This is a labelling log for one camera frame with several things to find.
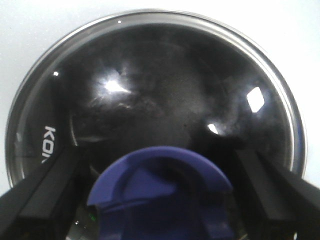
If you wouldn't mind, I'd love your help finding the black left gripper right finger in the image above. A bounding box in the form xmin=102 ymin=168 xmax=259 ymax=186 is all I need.
xmin=234 ymin=149 xmax=320 ymax=240

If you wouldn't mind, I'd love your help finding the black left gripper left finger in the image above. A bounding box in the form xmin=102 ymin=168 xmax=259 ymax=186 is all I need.
xmin=0 ymin=147 xmax=87 ymax=240

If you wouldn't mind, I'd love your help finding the glass lid with blue knob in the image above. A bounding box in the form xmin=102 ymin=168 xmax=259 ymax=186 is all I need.
xmin=5 ymin=11 xmax=306 ymax=240

